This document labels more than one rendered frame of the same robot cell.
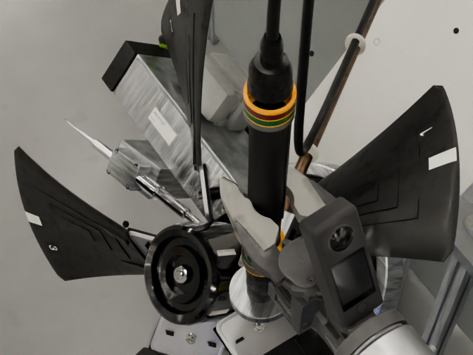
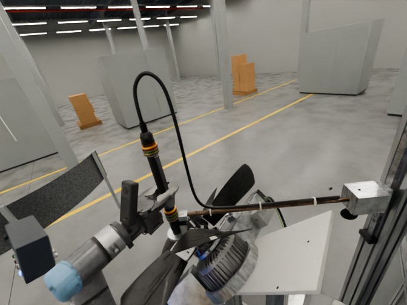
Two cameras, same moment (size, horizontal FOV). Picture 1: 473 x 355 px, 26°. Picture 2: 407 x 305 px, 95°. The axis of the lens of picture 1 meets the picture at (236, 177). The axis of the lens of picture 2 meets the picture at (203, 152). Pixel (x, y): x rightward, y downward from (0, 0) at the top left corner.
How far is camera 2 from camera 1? 0.87 m
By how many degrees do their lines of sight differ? 59
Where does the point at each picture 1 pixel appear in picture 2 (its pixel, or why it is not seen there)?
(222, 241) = (195, 221)
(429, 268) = not seen: outside the picture
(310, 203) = (161, 197)
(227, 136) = (251, 223)
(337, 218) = (126, 183)
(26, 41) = (307, 216)
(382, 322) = (116, 225)
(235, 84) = (264, 214)
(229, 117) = (256, 219)
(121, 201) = not seen: hidden behind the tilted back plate
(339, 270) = (122, 200)
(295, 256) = (141, 200)
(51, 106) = not seen: hidden behind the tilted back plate
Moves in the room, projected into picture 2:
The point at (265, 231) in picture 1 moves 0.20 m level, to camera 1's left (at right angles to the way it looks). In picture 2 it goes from (150, 192) to (145, 164)
